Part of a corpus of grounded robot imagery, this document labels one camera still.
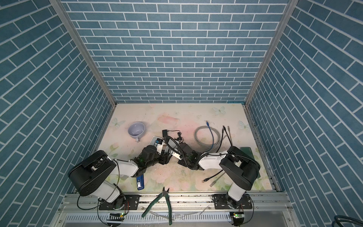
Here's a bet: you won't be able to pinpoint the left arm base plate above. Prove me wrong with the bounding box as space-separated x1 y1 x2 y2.
99 194 140 211

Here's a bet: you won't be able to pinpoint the controller board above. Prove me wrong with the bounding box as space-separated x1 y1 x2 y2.
106 213 125 226
230 211 245 227

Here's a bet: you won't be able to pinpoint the green handled pliers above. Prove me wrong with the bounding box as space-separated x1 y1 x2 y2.
141 187 173 226

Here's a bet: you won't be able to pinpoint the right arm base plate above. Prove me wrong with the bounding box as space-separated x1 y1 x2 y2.
212 193 253 211

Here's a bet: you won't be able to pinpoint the right controller board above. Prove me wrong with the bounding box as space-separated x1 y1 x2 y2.
230 211 245 227

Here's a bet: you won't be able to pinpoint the aluminium front rail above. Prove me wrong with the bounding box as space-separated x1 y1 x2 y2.
51 191 299 227

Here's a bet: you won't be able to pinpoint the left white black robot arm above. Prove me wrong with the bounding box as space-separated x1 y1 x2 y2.
68 145 172 203

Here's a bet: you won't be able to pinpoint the coiled grey ethernet cable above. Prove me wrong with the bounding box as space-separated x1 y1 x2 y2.
194 125 221 148

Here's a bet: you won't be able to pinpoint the black ethernet cable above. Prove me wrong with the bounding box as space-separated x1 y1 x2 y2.
202 169 225 183
215 125 233 154

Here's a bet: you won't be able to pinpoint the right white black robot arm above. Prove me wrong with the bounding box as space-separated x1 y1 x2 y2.
178 146 261 209

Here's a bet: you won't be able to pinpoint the left controller board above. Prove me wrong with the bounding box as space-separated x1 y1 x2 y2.
106 213 125 226

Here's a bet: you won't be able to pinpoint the lavender ceramic cup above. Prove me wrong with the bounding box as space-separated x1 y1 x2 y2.
128 122 146 142

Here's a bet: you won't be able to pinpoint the blue ethernet cable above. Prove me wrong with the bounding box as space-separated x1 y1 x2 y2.
205 121 215 154

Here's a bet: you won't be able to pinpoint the blue black handheld tool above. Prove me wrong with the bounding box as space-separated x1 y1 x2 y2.
137 175 145 191

